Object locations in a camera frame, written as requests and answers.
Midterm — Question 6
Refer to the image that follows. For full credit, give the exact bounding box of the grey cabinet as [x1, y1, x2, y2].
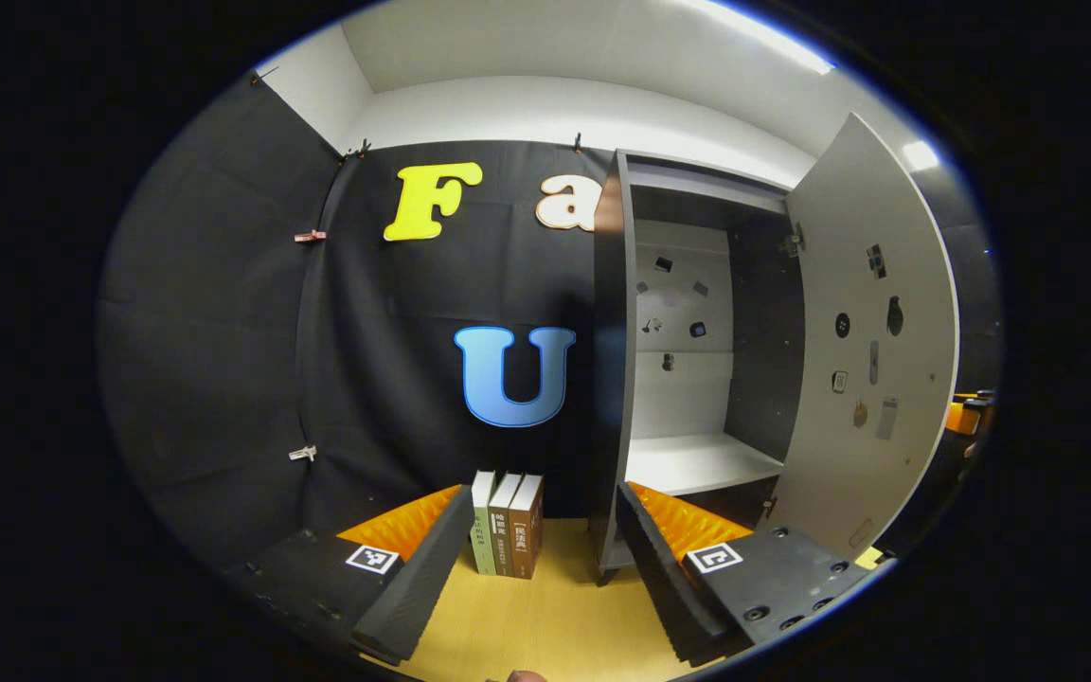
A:
[591, 150, 807, 583]

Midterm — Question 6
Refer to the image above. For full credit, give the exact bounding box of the green book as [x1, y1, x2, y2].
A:
[471, 470, 499, 576]

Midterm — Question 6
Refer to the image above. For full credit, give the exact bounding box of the dark brown book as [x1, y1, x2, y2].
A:
[489, 472, 524, 578]

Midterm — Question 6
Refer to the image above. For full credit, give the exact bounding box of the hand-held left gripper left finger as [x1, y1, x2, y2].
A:
[224, 483, 475, 666]

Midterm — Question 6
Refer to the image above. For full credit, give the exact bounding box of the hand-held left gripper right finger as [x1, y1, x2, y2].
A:
[614, 479, 873, 667]

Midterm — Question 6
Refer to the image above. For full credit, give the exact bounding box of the beige cabinet door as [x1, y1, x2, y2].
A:
[761, 112, 961, 560]

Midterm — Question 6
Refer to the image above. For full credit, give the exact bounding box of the black backdrop cloth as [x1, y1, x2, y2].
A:
[96, 71, 1003, 569]

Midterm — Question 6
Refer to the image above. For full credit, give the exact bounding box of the orange brown book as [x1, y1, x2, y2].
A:
[509, 474, 546, 580]

